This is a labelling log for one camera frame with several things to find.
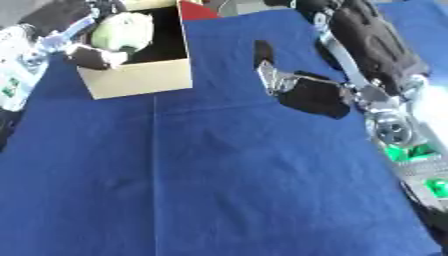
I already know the tan cardboard box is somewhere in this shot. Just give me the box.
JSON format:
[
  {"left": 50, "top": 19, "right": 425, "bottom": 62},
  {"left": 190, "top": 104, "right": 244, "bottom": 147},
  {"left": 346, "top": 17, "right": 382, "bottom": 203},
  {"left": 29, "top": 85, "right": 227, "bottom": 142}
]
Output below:
[{"left": 75, "top": 0, "right": 223, "bottom": 100}]

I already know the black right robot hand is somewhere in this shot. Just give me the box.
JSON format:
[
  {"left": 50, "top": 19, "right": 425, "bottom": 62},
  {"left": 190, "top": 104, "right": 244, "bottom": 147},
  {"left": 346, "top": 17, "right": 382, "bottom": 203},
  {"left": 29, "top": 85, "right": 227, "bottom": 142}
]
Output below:
[{"left": 252, "top": 0, "right": 433, "bottom": 120}]

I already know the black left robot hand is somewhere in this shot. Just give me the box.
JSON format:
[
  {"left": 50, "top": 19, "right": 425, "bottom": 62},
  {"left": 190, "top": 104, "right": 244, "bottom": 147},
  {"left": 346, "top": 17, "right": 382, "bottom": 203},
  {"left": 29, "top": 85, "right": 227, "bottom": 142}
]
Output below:
[{"left": 19, "top": 0, "right": 154, "bottom": 71}]

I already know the pale green round soft toy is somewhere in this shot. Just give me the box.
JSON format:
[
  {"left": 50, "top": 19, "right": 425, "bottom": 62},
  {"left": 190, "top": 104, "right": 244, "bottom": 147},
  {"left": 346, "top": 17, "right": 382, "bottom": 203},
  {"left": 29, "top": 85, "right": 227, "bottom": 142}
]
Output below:
[{"left": 89, "top": 12, "right": 156, "bottom": 54}]

